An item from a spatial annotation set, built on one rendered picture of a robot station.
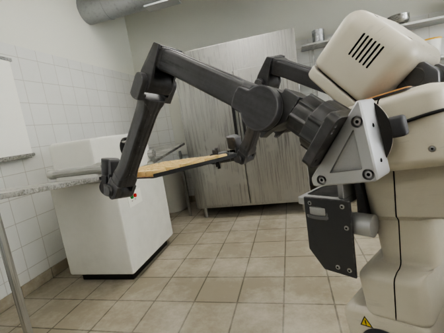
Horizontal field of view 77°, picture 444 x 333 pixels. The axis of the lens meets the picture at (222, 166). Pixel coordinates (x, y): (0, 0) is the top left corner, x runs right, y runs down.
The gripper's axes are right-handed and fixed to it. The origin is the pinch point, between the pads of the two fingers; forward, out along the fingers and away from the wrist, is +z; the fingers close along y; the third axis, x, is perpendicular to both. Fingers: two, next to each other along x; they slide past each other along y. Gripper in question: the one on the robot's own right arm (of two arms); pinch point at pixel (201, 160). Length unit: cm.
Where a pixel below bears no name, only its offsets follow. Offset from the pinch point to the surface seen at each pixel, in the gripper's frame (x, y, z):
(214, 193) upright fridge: -196, -61, 22
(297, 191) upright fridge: -179, -69, -75
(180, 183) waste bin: -256, -50, 76
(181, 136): -290, 17, 69
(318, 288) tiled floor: -39, -100, -56
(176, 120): -290, 42, 72
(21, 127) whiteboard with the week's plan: -95, 46, 164
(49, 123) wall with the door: -127, 49, 160
